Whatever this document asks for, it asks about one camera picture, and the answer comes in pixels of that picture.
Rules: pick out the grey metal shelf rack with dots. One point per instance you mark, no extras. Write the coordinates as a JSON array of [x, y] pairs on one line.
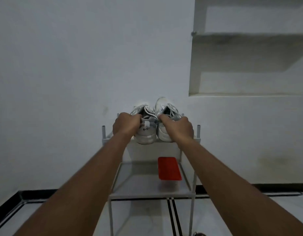
[[146, 192]]

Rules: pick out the person's left forearm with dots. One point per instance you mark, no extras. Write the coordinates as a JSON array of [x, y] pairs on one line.
[[75, 189]]

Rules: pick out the person's left hand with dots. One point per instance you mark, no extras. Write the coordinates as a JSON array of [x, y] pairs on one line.
[[125, 126]]

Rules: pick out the clear container with red lid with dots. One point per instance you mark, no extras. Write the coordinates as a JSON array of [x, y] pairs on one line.
[[169, 168]]

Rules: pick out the black oval polish bottle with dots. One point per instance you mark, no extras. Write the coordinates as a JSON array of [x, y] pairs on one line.
[[198, 234]]

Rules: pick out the person's right forearm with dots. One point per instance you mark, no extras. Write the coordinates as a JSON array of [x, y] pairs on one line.
[[240, 189]]

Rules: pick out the white wall ledge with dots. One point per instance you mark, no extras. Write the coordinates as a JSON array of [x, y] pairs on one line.
[[252, 83]]

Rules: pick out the grey white shoelace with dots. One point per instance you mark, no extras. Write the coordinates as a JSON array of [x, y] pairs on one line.
[[175, 109], [140, 109]]

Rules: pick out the person's right hand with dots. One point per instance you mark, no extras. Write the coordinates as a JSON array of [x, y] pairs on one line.
[[179, 129]]

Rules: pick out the white grey sneaker shoe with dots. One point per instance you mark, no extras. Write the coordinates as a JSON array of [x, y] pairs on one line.
[[146, 136], [162, 104]]

